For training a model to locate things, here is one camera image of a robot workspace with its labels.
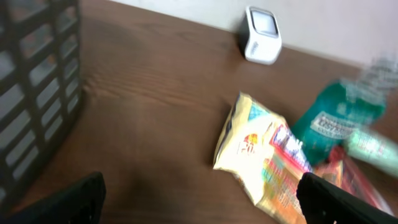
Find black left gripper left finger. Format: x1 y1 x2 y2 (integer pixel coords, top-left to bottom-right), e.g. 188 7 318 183
6 172 106 224

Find white barcode scanner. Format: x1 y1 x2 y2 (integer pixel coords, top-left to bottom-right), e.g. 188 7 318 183
238 6 282 65

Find grey plastic shopping basket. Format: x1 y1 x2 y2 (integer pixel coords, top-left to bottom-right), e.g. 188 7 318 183
1 0 82 214

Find red snack bar wrapper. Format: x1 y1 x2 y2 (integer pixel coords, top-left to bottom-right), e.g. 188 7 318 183
313 146 394 216

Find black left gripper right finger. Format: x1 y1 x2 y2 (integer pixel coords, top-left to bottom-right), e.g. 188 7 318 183
296 172 397 224

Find yellow white snack bag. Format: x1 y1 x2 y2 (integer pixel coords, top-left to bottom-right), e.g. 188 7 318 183
213 93 313 223

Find teal wet wipes pack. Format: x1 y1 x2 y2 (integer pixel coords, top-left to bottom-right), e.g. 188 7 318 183
343 128 397 177

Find blue mouthwash bottle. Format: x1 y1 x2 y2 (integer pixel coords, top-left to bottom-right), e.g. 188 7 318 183
291 56 397 166

